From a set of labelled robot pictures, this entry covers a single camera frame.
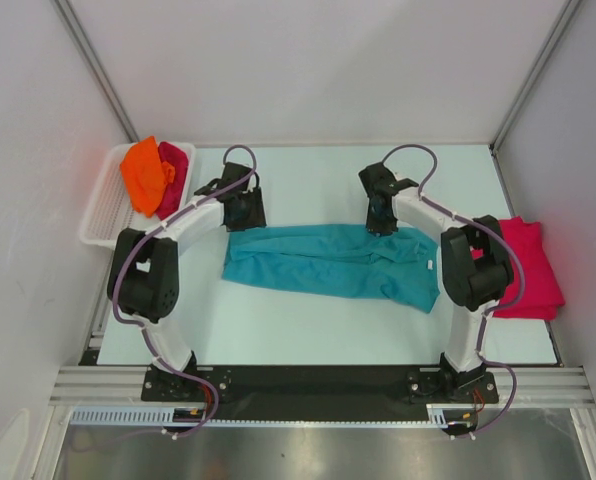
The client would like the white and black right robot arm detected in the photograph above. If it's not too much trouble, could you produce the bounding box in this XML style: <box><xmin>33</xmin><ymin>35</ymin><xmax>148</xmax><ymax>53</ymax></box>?
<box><xmin>359</xmin><ymin>163</ymin><xmax>514</xmax><ymax>401</ymax></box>

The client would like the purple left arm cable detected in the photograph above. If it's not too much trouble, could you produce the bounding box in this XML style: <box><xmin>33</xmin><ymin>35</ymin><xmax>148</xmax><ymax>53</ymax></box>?
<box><xmin>70</xmin><ymin>144</ymin><xmax>262</xmax><ymax>443</ymax></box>

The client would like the teal t shirt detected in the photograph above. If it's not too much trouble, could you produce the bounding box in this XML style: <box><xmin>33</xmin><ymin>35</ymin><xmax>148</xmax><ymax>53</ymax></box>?
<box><xmin>222</xmin><ymin>224</ymin><xmax>440</xmax><ymax>314</ymax></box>

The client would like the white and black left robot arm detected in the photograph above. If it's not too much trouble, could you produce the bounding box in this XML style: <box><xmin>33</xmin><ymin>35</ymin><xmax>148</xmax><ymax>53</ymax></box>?
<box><xmin>107</xmin><ymin>162</ymin><xmax>266</xmax><ymax>400</ymax></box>

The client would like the crimson t shirt in basket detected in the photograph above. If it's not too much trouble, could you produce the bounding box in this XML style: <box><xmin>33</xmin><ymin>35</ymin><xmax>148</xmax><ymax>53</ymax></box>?
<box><xmin>156</xmin><ymin>142</ymin><xmax>189</xmax><ymax>220</ymax></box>

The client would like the white perforated plastic basket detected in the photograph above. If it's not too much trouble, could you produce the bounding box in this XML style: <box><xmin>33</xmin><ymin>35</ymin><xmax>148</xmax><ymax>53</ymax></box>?
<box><xmin>79</xmin><ymin>142</ymin><xmax>196</xmax><ymax>249</ymax></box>

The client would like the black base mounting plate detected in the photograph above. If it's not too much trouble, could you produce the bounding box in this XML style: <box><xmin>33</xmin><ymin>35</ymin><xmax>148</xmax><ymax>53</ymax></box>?
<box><xmin>141</xmin><ymin>365</ymin><xmax>500</xmax><ymax>420</ymax></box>

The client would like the white slotted cable duct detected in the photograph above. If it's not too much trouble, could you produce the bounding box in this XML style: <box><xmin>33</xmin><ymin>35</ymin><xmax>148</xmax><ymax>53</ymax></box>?
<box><xmin>69</xmin><ymin>404</ymin><xmax>475</xmax><ymax>430</ymax></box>

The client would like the orange t shirt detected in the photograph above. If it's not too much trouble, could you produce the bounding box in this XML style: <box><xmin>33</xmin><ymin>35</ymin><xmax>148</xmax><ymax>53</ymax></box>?
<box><xmin>119</xmin><ymin>136</ymin><xmax>176</xmax><ymax>218</ymax></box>

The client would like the folded crimson t shirt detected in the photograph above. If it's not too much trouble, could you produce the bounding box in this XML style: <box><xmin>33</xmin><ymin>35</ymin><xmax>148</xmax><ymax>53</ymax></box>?
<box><xmin>493</xmin><ymin>217</ymin><xmax>565</xmax><ymax>321</ymax></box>

